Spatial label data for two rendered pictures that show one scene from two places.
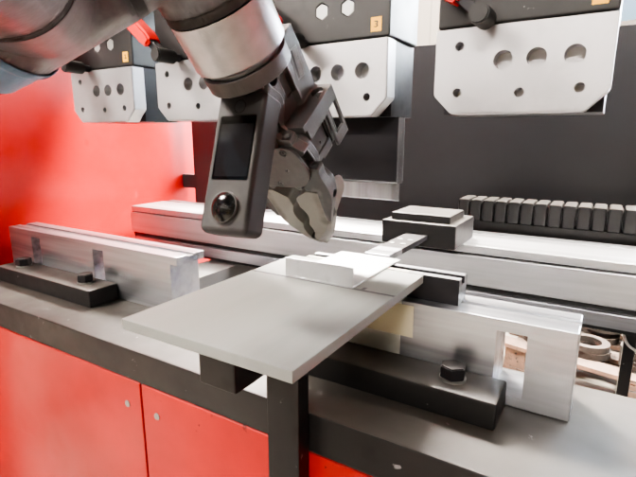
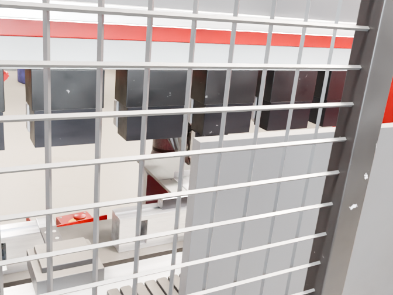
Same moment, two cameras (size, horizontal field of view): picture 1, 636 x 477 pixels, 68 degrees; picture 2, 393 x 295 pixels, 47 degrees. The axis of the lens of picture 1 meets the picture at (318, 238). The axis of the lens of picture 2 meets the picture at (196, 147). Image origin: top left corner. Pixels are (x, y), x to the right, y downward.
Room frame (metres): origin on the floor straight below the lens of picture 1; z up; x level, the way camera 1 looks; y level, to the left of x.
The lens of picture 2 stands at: (1.10, -1.07, 1.51)
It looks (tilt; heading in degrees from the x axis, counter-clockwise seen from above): 19 degrees down; 119
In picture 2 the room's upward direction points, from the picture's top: 6 degrees clockwise
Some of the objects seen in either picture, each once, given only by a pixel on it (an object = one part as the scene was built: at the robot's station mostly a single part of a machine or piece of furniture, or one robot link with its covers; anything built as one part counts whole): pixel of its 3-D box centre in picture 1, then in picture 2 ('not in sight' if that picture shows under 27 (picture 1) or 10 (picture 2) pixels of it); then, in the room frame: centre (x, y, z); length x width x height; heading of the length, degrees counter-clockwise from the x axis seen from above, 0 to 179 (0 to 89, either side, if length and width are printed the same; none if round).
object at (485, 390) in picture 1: (365, 367); not in sight; (0.51, -0.06, 0.89); 0.30 x 0.05 x 0.03; 59
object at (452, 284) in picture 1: (380, 275); (193, 197); (0.56, -0.08, 0.99); 0.20 x 0.03 x 0.03; 59
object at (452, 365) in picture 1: (452, 371); not in sight; (0.46, -0.14, 0.91); 0.03 x 0.03 x 0.02
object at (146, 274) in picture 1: (97, 261); not in sight; (0.86, 0.42, 0.92); 0.50 x 0.06 x 0.10; 59
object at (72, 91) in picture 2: not in sight; (64, 103); (0.38, -0.37, 1.26); 0.15 x 0.09 x 0.17; 59
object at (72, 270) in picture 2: not in sight; (56, 244); (0.49, -0.50, 1.01); 0.26 x 0.12 x 0.05; 149
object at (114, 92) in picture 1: (123, 69); (334, 95); (0.80, 0.31, 1.26); 0.15 x 0.09 x 0.17; 59
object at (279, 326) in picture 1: (292, 298); (179, 172); (0.45, 0.03, 1.00); 0.26 x 0.18 x 0.01; 149
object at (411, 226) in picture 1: (412, 233); not in sight; (0.71, -0.14, 1.01); 0.26 x 0.12 x 0.05; 149
